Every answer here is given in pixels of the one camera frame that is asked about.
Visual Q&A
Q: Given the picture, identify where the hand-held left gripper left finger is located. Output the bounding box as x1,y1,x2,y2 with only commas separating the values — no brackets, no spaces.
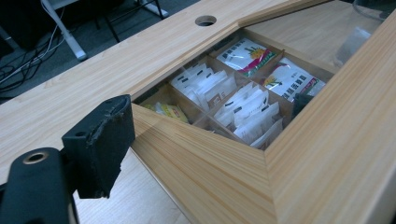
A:
61,94,136,200

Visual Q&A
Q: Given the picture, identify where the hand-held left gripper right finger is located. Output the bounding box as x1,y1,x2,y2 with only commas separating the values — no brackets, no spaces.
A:
291,92,315,119

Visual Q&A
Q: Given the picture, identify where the wooden tea box with glass lid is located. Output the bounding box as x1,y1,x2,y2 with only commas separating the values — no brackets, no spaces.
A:
130,0,396,224

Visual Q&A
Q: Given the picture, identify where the clear glass cup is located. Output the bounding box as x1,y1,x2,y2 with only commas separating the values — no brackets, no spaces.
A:
333,0,396,68

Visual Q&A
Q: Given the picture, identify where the white black-label packets right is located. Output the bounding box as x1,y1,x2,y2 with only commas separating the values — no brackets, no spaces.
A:
262,57,327,104

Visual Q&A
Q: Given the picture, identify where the row of white tea sachets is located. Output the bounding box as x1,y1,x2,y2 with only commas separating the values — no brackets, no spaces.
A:
169,63,238,111
214,81,285,149

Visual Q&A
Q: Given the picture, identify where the stack of colourful printed packets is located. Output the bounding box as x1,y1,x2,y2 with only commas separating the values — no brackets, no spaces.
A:
216,37,277,78

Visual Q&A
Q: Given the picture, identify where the pile of yellow tea bags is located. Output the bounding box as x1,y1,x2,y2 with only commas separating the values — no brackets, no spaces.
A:
143,102,191,125

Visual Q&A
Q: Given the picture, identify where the white desk leg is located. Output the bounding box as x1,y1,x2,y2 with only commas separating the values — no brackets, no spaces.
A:
135,0,170,20
39,0,89,62

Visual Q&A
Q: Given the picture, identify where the bundle of floor cables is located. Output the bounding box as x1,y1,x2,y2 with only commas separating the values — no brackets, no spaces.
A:
0,7,68,96

